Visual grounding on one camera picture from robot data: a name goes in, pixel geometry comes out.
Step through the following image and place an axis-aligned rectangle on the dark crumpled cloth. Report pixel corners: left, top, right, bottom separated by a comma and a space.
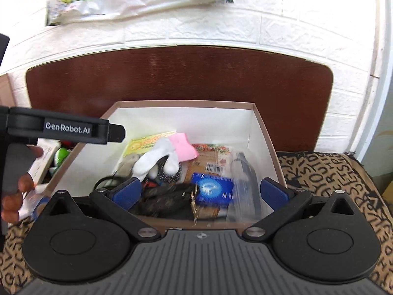
140, 182, 197, 219

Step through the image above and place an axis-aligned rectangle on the brown packet with barcode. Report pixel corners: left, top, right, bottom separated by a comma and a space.
191, 143, 234, 176

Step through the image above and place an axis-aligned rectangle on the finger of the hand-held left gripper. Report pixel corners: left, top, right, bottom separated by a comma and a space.
106, 123, 126, 144

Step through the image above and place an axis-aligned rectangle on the white pink glove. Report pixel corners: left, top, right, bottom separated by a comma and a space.
132, 132, 199, 181

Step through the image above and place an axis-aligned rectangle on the small blue box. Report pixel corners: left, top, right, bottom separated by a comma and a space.
191, 172, 236, 208

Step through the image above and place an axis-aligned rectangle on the letter printed blanket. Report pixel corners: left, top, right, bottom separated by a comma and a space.
0, 150, 393, 295

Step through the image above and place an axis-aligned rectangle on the white wall pipe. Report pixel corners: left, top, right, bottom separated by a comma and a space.
356, 0, 393, 162

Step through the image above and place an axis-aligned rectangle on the large beige cardboard box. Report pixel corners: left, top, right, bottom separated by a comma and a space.
48, 100, 288, 232

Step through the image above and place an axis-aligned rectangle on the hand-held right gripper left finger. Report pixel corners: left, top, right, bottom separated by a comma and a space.
36, 177, 162, 242

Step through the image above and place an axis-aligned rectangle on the dark brown wooden headboard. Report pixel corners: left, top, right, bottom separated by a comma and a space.
25, 45, 335, 153

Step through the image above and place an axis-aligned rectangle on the green white ball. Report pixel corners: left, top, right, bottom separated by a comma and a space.
55, 147, 72, 167

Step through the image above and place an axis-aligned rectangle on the yellow packet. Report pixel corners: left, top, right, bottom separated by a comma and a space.
124, 131, 177, 161

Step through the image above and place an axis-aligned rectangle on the person's left hand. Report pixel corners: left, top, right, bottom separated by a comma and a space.
1, 145, 44, 223

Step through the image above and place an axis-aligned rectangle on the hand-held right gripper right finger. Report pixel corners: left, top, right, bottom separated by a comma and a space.
242, 177, 365, 242

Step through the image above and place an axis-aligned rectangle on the white orange carton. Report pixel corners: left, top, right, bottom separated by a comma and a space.
27, 138, 62, 185

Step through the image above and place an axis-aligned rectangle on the clear bag with metal clips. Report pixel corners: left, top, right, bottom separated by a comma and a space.
228, 152, 262, 222

